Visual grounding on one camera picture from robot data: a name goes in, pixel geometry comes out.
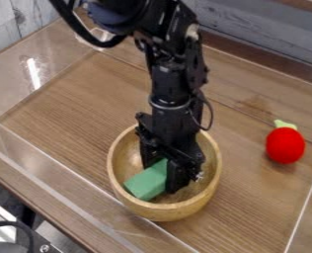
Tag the clear acrylic front wall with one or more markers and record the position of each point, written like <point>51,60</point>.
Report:
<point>74,205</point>

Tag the wooden bowl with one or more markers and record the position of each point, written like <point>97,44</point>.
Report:
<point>166,207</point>

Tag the clear acrylic corner bracket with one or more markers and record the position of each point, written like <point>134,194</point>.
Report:
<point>102,35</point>

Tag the black metal bracket with bolt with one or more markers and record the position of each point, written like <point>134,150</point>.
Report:
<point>42,245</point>

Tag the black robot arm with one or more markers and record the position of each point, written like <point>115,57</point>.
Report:
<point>165,29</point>

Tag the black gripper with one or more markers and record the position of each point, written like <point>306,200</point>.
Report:
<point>167,133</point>

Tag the red plush strawberry toy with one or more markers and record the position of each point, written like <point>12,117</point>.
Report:
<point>284,143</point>

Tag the green rectangular block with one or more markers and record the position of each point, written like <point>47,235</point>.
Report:
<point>147,184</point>

